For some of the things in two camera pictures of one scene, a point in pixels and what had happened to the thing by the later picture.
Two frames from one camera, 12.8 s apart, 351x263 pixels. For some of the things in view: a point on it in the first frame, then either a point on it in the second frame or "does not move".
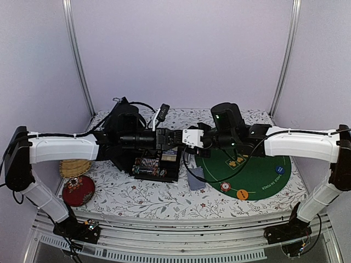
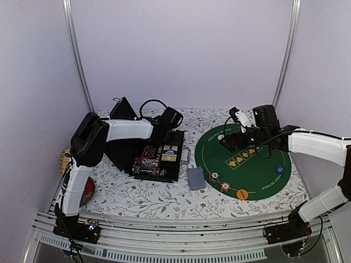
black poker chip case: (159, 164) does not move
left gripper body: (160, 138) -> (170, 137)
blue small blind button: (279, 170) does not move
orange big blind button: (242, 194) does not move
